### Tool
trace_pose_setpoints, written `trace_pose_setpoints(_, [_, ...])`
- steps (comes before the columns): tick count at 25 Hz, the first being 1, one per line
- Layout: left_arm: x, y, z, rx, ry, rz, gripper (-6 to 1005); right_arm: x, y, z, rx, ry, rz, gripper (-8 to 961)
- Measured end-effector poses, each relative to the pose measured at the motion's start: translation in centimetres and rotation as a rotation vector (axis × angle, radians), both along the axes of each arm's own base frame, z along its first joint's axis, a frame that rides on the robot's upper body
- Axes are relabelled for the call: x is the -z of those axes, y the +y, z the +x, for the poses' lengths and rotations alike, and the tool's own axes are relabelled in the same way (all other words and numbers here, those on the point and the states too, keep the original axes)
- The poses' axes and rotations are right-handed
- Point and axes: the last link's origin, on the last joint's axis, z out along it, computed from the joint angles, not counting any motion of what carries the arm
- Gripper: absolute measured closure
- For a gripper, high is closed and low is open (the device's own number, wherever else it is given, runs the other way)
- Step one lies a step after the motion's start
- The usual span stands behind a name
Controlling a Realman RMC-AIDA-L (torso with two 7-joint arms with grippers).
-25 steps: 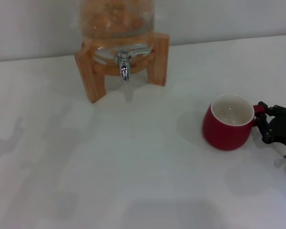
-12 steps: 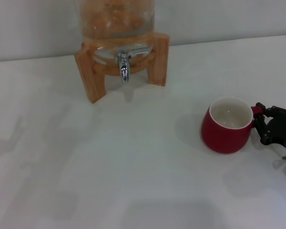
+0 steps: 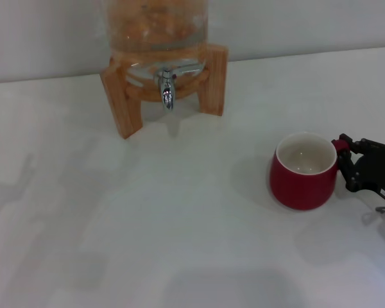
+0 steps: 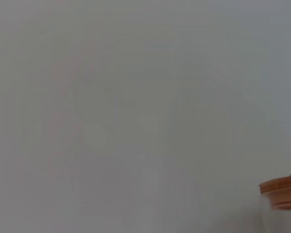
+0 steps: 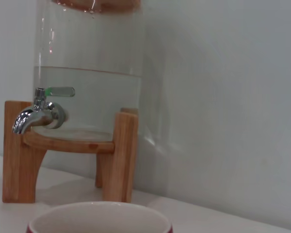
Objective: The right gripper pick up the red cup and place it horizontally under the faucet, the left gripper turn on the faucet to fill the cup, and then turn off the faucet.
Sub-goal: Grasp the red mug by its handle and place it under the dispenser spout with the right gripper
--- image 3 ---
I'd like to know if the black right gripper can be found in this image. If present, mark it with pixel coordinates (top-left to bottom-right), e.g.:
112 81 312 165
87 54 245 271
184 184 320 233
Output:
332 133 385 206

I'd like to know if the red ceramic cup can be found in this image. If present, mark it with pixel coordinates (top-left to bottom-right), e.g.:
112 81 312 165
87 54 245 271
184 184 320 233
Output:
269 130 350 211

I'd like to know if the chrome dispenser faucet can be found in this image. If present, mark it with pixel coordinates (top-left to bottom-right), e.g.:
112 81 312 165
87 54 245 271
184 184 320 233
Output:
153 62 203 112

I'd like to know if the wooden dispenser stand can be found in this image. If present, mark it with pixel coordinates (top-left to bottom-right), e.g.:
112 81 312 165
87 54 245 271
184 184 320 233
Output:
99 43 229 141

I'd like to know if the glass beverage dispenser jar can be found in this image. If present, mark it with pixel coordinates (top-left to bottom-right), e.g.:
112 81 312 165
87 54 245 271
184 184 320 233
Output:
105 0 210 97

